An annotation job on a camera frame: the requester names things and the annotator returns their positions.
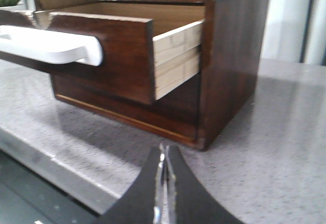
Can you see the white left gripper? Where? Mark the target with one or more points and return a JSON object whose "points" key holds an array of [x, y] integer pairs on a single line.
{"points": [[51, 47]]}

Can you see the dark wooden drawer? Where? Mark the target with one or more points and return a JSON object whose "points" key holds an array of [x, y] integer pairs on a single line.
{"points": [[148, 50]]}

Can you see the white curtain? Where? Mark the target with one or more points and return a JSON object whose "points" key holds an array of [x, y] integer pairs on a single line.
{"points": [[295, 31]]}

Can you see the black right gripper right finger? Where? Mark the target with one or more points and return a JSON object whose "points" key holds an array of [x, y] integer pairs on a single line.
{"points": [[188, 199]]}

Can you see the dark wooden drawer cabinet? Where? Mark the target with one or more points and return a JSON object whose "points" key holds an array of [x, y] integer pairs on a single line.
{"points": [[198, 110]]}

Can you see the grey orange scissors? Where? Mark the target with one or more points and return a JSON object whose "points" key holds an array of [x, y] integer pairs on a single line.
{"points": [[165, 188]]}

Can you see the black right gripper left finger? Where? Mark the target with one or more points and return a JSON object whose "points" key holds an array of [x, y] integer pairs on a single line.
{"points": [[143, 201]]}

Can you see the black built-in appliance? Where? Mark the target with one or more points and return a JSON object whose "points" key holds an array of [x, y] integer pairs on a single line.
{"points": [[28, 198]]}

